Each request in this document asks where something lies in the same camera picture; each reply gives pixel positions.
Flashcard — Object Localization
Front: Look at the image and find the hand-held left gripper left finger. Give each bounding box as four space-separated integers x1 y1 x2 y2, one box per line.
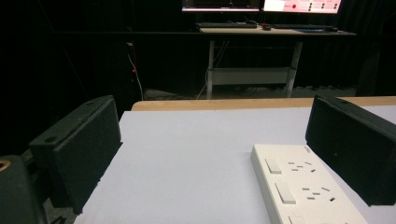
28 94 123 216

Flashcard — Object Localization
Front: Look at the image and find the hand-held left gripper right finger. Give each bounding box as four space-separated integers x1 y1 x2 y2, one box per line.
304 94 396 207

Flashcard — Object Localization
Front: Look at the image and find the white power strip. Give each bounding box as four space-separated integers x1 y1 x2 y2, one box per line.
250 143 370 224

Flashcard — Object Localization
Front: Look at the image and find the black keyboard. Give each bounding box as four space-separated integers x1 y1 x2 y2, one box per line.
195 21 259 30
272 23 332 31

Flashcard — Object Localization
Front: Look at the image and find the wooden desk with metal legs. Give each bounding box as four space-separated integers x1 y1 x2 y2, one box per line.
199 25 358 100

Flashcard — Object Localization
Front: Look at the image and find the computer monitor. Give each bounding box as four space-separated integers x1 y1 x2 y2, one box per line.
262 0 343 15
181 0 262 13

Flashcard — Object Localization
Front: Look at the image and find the white cable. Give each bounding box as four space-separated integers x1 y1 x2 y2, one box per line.
126 42 145 101

